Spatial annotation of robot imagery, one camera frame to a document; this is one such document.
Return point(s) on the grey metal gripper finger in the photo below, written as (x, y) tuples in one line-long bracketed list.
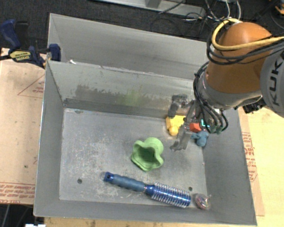
[(183, 139), (174, 107)]

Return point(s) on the red-orange block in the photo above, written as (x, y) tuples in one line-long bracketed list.
[(195, 127)]

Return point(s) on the yellow toy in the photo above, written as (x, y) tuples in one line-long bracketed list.
[(174, 124)]

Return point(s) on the blue toy animal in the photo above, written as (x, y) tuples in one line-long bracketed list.
[(202, 138)]

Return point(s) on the green wavy cup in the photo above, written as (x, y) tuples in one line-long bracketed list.
[(149, 154)]

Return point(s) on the blue hairbrush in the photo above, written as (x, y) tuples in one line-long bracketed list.
[(147, 188)]

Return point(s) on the small multicoloured spinning top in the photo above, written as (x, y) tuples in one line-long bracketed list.
[(202, 201)]

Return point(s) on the grey metal bin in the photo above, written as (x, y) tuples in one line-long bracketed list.
[(106, 144)]

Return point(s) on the brown cardboard board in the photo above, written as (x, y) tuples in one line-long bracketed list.
[(14, 124)]

